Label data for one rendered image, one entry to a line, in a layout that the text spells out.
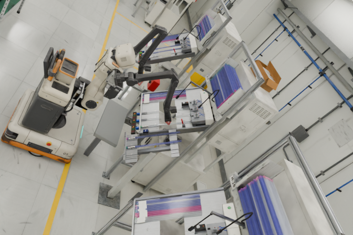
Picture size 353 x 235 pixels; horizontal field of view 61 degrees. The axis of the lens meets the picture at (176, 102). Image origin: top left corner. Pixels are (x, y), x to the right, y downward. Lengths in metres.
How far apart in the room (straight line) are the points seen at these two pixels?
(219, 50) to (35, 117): 2.49
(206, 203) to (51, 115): 1.54
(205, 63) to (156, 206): 2.40
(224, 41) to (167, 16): 3.43
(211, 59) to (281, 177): 2.36
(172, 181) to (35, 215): 1.48
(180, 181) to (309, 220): 1.85
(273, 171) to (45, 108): 1.93
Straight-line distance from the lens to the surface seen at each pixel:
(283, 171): 2.31
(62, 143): 3.11
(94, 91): 2.83
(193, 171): 3.48
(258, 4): 5.96
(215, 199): 2.43
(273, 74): 3.40
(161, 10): 7.35
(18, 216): 2.93
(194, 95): 3.43
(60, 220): 3.03
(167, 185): 3.65
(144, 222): 2.40
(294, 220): 2.15
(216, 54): 4.22
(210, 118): 2.98
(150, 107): 3.33
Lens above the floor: 2.52
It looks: 27 degrees down
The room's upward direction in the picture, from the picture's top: 43 degrees clockwise
